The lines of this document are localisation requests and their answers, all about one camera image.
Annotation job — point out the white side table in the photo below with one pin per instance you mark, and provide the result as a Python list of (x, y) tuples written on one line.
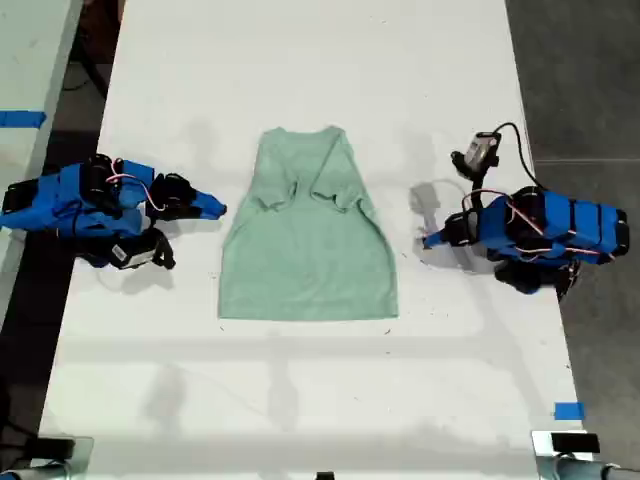
[(30, 60)]

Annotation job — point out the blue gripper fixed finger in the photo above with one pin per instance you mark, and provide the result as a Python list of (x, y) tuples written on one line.
[(210, 199), (439, 233)]

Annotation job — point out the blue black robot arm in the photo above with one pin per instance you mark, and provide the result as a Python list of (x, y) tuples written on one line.
[(555, 225), (55, 200)]

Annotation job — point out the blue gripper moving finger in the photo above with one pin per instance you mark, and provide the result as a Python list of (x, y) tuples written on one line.
[(206, 213), (436, 244)]

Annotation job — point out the pale green T-shirt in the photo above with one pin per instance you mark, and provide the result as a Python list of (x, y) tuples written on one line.
[(305, 250)]

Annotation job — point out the short blue tape strip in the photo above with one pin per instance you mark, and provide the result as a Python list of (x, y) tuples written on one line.
[(569, 411)]

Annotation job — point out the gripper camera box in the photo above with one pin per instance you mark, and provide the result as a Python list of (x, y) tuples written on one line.
[(479, 152), (132, 254)]

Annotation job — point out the metal table clamp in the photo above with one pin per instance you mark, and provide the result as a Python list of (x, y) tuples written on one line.
[(570, 447), (60, 450)]

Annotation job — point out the small black box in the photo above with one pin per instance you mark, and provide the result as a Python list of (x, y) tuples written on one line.
[(325, 475)]

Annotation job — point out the long blue tape strip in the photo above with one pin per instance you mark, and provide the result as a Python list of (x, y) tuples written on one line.
[(22, 119)]

